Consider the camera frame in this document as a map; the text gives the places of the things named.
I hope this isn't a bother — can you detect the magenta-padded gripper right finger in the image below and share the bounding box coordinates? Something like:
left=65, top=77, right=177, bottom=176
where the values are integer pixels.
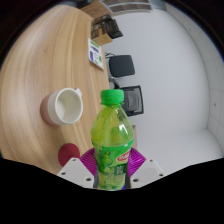
left=127, top=147, right=166, bottom=189

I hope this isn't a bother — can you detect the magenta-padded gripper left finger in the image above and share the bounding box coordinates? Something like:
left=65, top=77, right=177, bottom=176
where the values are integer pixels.
left=56, top=148, right=98, bottom=190

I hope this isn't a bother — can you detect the green drink bottle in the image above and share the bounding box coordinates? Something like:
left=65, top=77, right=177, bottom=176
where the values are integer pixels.
left=90, top=88, right=135, bottom=191

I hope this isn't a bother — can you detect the flat round red coaster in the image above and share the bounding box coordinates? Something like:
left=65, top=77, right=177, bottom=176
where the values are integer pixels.
left=57, top=142, right=81, bottom=168

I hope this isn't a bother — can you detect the white cup with pink base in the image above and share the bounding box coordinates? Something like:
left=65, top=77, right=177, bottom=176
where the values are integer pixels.
left=39, top=87, right=84, bottom=127

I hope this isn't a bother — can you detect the grey mesh office chair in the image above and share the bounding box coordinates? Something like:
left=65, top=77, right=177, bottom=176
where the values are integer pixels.
left=111, top=85, right=145, bottom=117

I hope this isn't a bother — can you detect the black office chair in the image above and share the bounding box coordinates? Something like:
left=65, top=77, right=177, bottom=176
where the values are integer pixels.
left=104, top=54, right=136, bottom=79

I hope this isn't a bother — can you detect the white printed leaflet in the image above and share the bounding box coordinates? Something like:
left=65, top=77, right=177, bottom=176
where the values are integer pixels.
left=87, top=37, right=105, bottom=70

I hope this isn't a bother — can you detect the small tan cardboard box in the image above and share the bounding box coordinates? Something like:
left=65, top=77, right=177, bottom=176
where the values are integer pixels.
left=91, top=31, right=113, bottom=47

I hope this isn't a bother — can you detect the dark brown box stack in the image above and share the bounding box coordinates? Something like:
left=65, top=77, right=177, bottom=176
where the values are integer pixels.
left=90, top=14, right=124, bottom=40

